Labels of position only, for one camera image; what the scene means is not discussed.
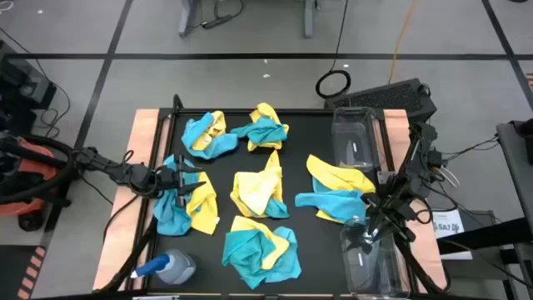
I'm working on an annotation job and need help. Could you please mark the grey spray bottle blue nozzle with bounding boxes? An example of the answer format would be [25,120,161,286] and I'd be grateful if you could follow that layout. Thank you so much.
[129,248,197,286]

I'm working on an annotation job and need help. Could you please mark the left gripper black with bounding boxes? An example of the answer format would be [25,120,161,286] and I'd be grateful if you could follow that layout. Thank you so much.
[153,154,207,208]

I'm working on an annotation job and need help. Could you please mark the yellow cable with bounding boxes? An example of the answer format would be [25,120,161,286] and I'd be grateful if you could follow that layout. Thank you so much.
[387,0,417,85]

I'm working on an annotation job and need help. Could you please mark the black ventilated computer case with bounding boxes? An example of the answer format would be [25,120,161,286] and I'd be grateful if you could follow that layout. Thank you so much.
[323,77,438,123]

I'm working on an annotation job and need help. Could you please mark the black corrugated cable conduit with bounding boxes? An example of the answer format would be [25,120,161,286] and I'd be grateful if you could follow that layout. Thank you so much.
[393,235,449,295]
[97,218,159,293]

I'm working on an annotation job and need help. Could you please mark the orange vacuum cleaner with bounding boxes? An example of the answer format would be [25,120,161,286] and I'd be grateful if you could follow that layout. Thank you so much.
[0,132,72,233]

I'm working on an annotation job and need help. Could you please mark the clear plastic basket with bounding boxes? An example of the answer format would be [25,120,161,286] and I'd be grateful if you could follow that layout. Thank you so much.
[339,215,411,299]
[331,106,382,173]

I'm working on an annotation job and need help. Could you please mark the black equipment stack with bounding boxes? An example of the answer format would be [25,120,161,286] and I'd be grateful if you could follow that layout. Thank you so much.
[0,39,57,134]

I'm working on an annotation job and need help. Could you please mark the black coiled cable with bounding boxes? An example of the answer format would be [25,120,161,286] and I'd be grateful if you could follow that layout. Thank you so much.
[315,0,352,100]

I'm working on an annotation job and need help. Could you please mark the black vacuum hose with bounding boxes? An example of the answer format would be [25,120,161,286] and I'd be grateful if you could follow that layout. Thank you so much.
[0,132,80,205]

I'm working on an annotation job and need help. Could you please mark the grey desk leg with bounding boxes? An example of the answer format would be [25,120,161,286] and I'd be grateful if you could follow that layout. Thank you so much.
[178,0,199,38]
[302,0,315,38]

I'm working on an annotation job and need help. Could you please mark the black mat with hazard stripes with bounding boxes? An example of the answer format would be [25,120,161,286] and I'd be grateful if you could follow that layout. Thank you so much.
[0,244,47,300]

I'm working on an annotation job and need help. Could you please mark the black metal beam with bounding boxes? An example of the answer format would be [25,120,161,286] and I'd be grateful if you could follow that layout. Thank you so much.
[436,217,533,256]

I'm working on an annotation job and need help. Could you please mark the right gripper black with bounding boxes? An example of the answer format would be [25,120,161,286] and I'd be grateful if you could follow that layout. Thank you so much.
[352,194,401,253]

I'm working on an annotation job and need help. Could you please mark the yellow microfiber towel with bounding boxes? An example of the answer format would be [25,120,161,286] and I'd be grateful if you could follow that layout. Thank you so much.
[247,102,290,153]
[192,109,227,152]
[229,149,285,219]
[186,170,221,236]
[230,215,291,271]
[306,153,376,224]

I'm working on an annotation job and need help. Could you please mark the white printed paper sheet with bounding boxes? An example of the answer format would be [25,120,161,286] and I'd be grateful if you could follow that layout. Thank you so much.
[431,207,474,262]

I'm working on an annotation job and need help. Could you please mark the black table frame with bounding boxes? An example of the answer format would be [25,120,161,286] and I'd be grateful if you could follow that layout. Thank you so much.
[124,93,451,300]

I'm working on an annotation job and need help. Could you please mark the black power strip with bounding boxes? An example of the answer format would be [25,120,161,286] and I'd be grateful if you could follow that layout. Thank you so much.
[201,14,234,30]

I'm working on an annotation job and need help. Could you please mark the dark grey cart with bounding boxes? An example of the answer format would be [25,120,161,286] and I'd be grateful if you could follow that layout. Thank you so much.
[495,118,533,228]

